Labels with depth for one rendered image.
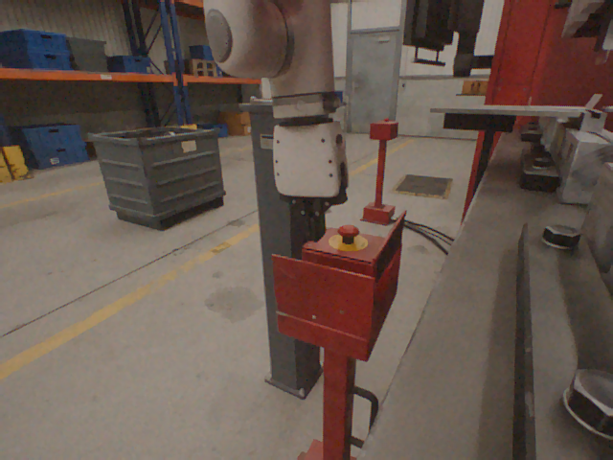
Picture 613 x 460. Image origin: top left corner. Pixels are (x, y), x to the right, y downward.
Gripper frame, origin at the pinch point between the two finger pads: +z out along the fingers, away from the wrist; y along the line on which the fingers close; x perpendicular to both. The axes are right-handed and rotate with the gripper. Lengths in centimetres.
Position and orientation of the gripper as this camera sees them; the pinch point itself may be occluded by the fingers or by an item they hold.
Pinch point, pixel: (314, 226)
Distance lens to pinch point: 49.2
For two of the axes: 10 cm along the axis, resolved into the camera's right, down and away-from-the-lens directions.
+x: -4.2, 3.7, -8.3
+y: -9.0, -0.9, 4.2
